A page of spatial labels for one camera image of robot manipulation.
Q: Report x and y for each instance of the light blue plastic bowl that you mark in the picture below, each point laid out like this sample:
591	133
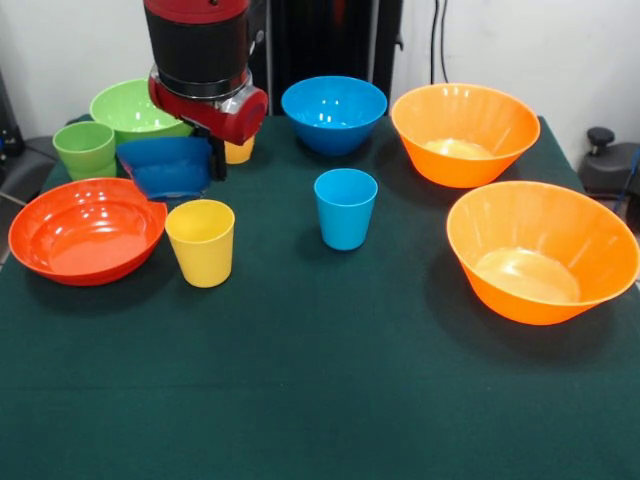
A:
332	107

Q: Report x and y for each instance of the yellow plastic cup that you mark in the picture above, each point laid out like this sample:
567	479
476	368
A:
202	255
239	152

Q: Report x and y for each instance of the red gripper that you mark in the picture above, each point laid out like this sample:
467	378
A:
225	122

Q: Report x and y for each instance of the red plastic bowl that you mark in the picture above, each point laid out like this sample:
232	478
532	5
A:
85	235

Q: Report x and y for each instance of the black equipment base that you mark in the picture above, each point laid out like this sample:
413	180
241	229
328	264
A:
25	170
607	167

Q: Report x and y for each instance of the orange plastic bowl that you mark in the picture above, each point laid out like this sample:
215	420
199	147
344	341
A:
542	235
465	120

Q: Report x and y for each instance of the black box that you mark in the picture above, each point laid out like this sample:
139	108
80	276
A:
7	115

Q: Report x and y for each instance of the dark green tablecloth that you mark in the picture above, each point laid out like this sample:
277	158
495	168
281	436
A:
320	375

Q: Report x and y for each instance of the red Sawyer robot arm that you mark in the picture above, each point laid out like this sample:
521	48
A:
200	45

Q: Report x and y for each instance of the green plastic cup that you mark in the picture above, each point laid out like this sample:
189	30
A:
85	145
92	173

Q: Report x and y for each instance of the light blue plastic cup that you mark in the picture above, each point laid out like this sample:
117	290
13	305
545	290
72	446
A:
345	220

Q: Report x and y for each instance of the green plastic bowl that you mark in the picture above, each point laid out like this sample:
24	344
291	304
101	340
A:
125	112

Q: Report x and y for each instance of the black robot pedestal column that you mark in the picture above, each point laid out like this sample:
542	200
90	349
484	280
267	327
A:
325	40

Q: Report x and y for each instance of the dark blue plastic bowl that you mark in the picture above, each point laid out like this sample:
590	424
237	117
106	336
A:
165	167

